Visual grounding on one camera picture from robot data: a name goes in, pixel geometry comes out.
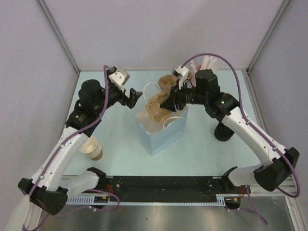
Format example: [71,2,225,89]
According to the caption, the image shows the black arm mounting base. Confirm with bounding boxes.
[94,176,248,201]

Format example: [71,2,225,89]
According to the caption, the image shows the light blue paper bag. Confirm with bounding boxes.
[135,106,189,155]

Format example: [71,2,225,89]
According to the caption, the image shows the stacked black cup lids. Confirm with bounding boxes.
[214,122,234,141]

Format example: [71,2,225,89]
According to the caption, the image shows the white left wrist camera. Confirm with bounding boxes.
[108,67,130,93]

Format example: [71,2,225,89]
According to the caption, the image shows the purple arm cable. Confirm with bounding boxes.
[21,64,121,231]
[178,53,301,226]

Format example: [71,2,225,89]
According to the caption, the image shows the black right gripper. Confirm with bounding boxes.
[160,79,207,112]

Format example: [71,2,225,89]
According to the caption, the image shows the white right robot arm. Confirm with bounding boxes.
[160,67,299,193]

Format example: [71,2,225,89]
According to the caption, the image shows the stacked brown paper cups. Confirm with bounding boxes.
[79,136,103,161]

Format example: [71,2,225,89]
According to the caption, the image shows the white slotted cable duct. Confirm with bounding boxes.
[66,193,241,206]

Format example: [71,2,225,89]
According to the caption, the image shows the white wrapped straws bundle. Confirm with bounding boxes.
[191,56,218,73]

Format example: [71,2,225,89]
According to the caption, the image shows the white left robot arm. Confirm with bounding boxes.
[18,79,142,215]

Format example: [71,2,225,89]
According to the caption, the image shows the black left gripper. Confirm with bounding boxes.
[94,83,142,114]

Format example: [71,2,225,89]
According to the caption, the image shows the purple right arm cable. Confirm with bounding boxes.
[178,53,301,226]

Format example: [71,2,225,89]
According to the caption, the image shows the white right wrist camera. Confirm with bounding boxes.
[172,66,189,89]

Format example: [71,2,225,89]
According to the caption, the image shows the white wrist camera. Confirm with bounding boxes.
[108,67,130,93]
[172,66,189,89]

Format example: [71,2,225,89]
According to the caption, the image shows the brown pulp carrier stack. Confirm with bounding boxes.
[158,74,178,90]

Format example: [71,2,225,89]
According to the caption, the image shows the brown pulp cup carrier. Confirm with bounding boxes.
[146,91,176,124]

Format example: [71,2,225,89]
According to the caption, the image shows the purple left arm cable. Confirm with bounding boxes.
[21,64,121,231]

